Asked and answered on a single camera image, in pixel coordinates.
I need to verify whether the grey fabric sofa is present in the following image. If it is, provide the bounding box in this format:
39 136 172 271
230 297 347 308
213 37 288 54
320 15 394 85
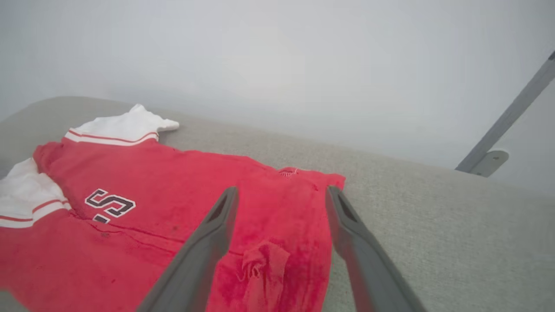
0 96 555 312

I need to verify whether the grey metal bar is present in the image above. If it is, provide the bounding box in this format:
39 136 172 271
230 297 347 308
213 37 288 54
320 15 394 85
455 50 555 173

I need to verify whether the light grey wall bracket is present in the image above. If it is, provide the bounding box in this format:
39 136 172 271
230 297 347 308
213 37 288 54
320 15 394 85
470 149 510 177

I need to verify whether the red and white garment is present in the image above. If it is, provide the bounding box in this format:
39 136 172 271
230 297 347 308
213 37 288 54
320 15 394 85
0 103 346 312

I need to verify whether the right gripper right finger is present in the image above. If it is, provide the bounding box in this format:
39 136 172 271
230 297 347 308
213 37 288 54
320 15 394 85
326 185 428 312

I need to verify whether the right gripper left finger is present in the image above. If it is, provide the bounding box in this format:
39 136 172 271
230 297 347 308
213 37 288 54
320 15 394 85
137 186 239 312

